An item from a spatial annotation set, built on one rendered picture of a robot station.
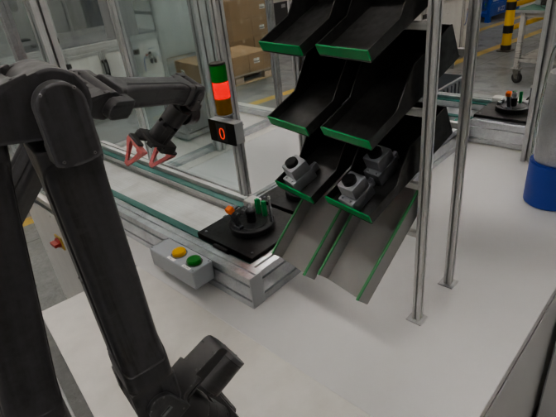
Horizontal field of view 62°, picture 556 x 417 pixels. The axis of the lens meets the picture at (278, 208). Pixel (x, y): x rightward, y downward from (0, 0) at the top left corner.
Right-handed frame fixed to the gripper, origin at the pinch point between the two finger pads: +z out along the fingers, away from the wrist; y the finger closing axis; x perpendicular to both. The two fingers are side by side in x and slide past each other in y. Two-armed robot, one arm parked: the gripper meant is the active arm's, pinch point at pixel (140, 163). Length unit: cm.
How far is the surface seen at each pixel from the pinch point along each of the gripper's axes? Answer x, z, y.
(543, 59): 48, -100, -90
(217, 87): -7.4, -25.4, -19.9
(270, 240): 36.9, -5.4, -19.2
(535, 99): 56, -90, -97
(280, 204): 26.7, -8.9, -36.8
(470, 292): 83, -33, -30
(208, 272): 32.7, 10.5, -8.6
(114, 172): -45, 43, -55
